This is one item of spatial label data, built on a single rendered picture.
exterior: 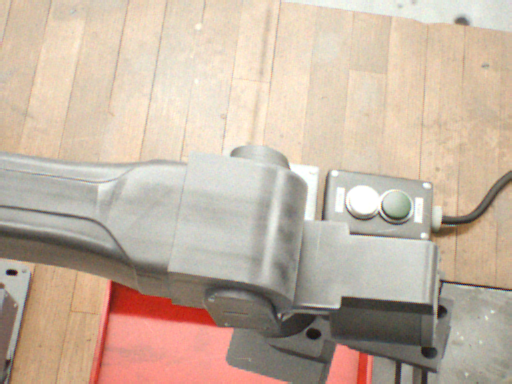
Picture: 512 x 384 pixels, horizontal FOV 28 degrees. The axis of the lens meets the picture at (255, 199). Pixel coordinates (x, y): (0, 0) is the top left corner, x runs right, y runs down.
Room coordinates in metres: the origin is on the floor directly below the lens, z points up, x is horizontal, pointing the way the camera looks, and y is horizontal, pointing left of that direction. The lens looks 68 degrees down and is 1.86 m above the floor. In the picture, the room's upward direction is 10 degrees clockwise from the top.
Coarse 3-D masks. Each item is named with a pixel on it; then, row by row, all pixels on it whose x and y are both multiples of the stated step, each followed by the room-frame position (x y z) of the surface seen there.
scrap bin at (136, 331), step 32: (128, 288) 0.28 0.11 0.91; (128, 320) 0.25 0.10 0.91; (160, 320) 0.25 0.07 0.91; (192, 320) 0.26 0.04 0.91; (96, 352) 0.21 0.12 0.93; (128, 352) 0.22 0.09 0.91; (160, 352) 0.22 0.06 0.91; (192, 352) 0.23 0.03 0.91; (224, 352) 0.23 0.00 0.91; (352, 352) 0.25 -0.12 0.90
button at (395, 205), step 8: (392, 192) 0.41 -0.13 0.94; (400, 192) 0.41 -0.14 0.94; (384, 200) 0.40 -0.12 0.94; (392, 200) 0.40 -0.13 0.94; (400, 200) 0.40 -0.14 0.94; (408, 200) 0.41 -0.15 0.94; (384, 208) 0.39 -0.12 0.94; (392, 208) 0.39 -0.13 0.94; (400, 208) 0.40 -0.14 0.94; (408, 208) 0.40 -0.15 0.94; (392, 216) 0.39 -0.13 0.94; (400, 216) 0.39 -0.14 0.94
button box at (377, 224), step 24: (336, 192) 0.40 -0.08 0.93; (384, 192) 0.41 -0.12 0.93; (408, 192) 0.42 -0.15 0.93; (432, 192) 0.42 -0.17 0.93; (336, 216) 0.38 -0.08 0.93; (360, 216) 0.38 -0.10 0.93; (384, 216) 0.39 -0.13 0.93; (408, 216) 0.39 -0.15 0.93; (432, 216) 0.40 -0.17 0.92; (480, 216) 0.42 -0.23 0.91
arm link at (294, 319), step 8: (288, 312) 0.17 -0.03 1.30; (296, 312) 0.17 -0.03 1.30; (304, 312) 0.17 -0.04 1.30; (312, 312) 0.17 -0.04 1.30; (320, 312) 0.17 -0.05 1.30; (328, 312) 0.17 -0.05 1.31; (288, 320) 0.16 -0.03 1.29; (296, 320) 0.17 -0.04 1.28; (304, 320) 0.17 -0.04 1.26; (288, 328) 0.17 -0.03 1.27; (296, 328) 0.17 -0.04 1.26
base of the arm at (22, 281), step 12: (0, 264) 0.28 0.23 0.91; (12, 264) 0.28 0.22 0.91; (0, 276) 0.27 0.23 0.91; (12, 276) 0.27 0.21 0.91; (24, 276) 0.27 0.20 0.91; (12, 288) 0.26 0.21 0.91; (24, 288) 0.26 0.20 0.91; (24, 300) 0.25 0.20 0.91; (12, 336) 0.21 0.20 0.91; (12, 348) 0.20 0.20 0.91; (12, 360) 0.19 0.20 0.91
